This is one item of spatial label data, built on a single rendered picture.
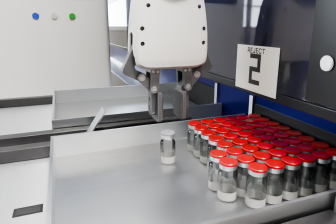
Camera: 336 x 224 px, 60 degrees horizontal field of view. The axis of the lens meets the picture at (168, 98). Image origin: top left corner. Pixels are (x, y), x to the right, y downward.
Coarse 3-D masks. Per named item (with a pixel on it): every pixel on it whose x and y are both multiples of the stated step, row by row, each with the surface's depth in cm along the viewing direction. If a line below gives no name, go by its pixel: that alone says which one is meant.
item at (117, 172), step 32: (128, 128) 47; (160, 128) 49; (64, 160) 43; (96, 160) 43; (128, 160) 43; (192, 160) 43; (64, 192) 35; (96, 192) 35; (128, 192) 35; (160, 192) 35; (192, 192) 35; (320, 192) 29
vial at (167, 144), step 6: (162, 138) 41; (168, 138) 41; (162, 144) 41; (168, 144) 41; (174, 144) 42; (162, 150) 41; (168, 150) 41; (174, 150) 42; (162, 156) 42; (168, 156) 41; (174, 156) 42; (162, 162) 42; (168, 162) 41
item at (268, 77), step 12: (240, 48) 40; (252, 48) 38; (264, 48) 36; (276, 48) 34; (240, 60) 41; (252, 60) 38; (264, 60) 36; (276, 60) 34; (240, 72) 41; (252, 72) 38; (264, 72) 36; (276, 72) 34; (240, 84) 41; (252, 84) 38; (264, 84) 36; (276, 84) 34
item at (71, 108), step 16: (64, 96) 75; (80, 96) 77; (96, 96) 78; (112, 96) 80; (128, 96) 81; (144, 96) 82; (64, 112) 67; (80, 112) 67; (96, 112) 67; (112, 112) 67; (128, 112) 55; (144, 112) 57; (192, 112) 60; (208, 112) 62
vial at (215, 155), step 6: (216, 150) 35; (222, 150) 35; (210, 156) 34; (216, 156) 34; (222, 156) 34; (210, 162) 35; (216, 162) 34; (210, 168) 34; (216, 168) 34; (210, 174) 35; (216, 174) 34; (210, 180) 35; (216, 180) 34; (210, 186) 35; (216, 186) 34
